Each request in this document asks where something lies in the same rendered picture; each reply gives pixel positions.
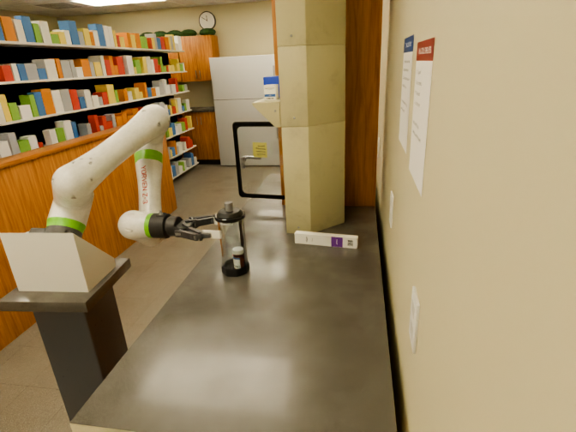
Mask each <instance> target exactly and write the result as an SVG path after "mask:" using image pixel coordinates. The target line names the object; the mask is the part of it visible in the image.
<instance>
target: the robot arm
mask: <svg viewBox="0 0 576 432"><path fill-rule="evenodd" d="M170 122H171V120H170V117H169V114H168V112H167V111H166V110H165V109H164V108H163V107H161V106H160V105H146V106H144V107H143V108H142V109H141V110H140V111H139V112H138V113H137V114H136V115H135V116H134V117H133V118H132V119H130V120H129V121H128V122H127V123H126V124H125V125H124V126H122V128H120V130H118V131H117V132H116V133H115V134H113V135H112V136H110V137H109V138H108V139H106V140H105V141H103V142H102V143H100V144H99V145H98V146H96V147H95V148H93V149H92V150H90V151H89V152H87V153H85V154H83V155H82V156H80V157H79V158H77V159H75V160H73V161H71V162H69V163H68V164H66V165H63V166H61V167H60V168H58V169H57V170H56V171H55V172H54V174H53V176H52V180H51V186H52V194H53V202H52V204H51V209H50V212H49V214H48V218H47V220H46V228H31V229H30V231H27V232H26V233H74V234H76V236H78V237H80V238H82V234H83V232H84V230H85V229H86V227H87V221H88V217H89V214H90V211H91V207H92V204H93V198H94V192H93V191H94V190H95V189H96V188H97V187H98V186H99V185H100V184H101V183H102V182H103V181H104V180H105V179H106V178H107V177H108V176H109V175H110V174H111V173H112V172H113V171H114V170H115V169H116V168H117V167H118V166H119V165H120V164H122V162H124V160H126V159H127V158H128V157H130V156H131V155H132V154H134V156H135V171H136V177H137V184H138V195H139V211H136V210H131V211H128V212H126V213H124V214H123V215H122V216H121V217H120V219H119V220H118V223H117V227H118V230H119V232H120V233H121V234H122V235H123V236H124V237H126V238H128V239H131V240H135V241H137V242H139V243H141V244H143V245H144V246H147V247H154V246H157V245H159V244H160V243H162V241H163V240H164V239H166V238H169V237H182V238H186V239H189V240H193V241H199V240H200V241H202V238H215V239H222V231H214V230H202V231H198V230H196V228H198V227H199V226H203V225H210V224H215V225H217V224H218V222H217V221H215V219H214V214H212V215H204V216H196V217H192V216H190V217H189V219H186V220H182V218H181V217H180V216H171V215H170V214H169V213H162V207H161V179H162V168H163V140H164V136H165V132H166V131H167V130H168V128H169V127H170Z"/></svg>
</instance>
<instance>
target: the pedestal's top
mask: <svg viewBox="0 0 576 432"><path fill-rule="evenodd" d="M114 259H115V263H116V267H114V268H113V269H112V270H111V271H110V272H109V273H108V274H107V275H106V276H105V277H104V278H103V279H102V280H101V281H100V282H99V283H98V284H96V286H94V288H92V290H90V292H62V291H19V290H18V287H16V288H14V290H12V291H11V292H9V293H8V294H7V295H5V296H4V297H2V298H1V299H0V311H20V312H89V310H90V309H91V308H92V307H93V306H94V305H95V304H96V303H97V302H98V301H99V300H100V299H101V298H102V296H104V294H106V292H108V290H110V288H112V286H114V284H116V282H117V281H118V280H119V279H120V278H121V277H122V276H123V275H124V274H125V273H126V272H127V271H128V270H129V268H130V267H131V264H130V259H129V258H114Z"/></svg>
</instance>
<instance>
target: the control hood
mask: <svg viewBox="0 0 576 432"><path fill-rule="evenodd" d="M252 105H253V106H254V108H256V110H258V111H259V112H260V113H261V114H262V115H263V116H264V117H265V118H266V119H267V120H268V121H269V122H270V123H271V124H272V125H273V126H274V127H276V128H278V127H281V113H280V98H279V99H276V100H265V98H264V99H260V100H257V101H256V102H253V103H252Z"/></svg>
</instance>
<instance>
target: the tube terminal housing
mask: <svg viewBox="0 0 576 432"><path fill-rule="evenodd" d="M278 63H279V96H280V113H281V127H282V128H281V131H282V148H283V165H284V181H285V214H286V231H287V233H295V232H296V231H312V232H318V231H322V230H324V229H326V228H329V227H332V226H335V225H339V224H342V223H344V222H345V45H295V46H280V47H278Z"/></svg>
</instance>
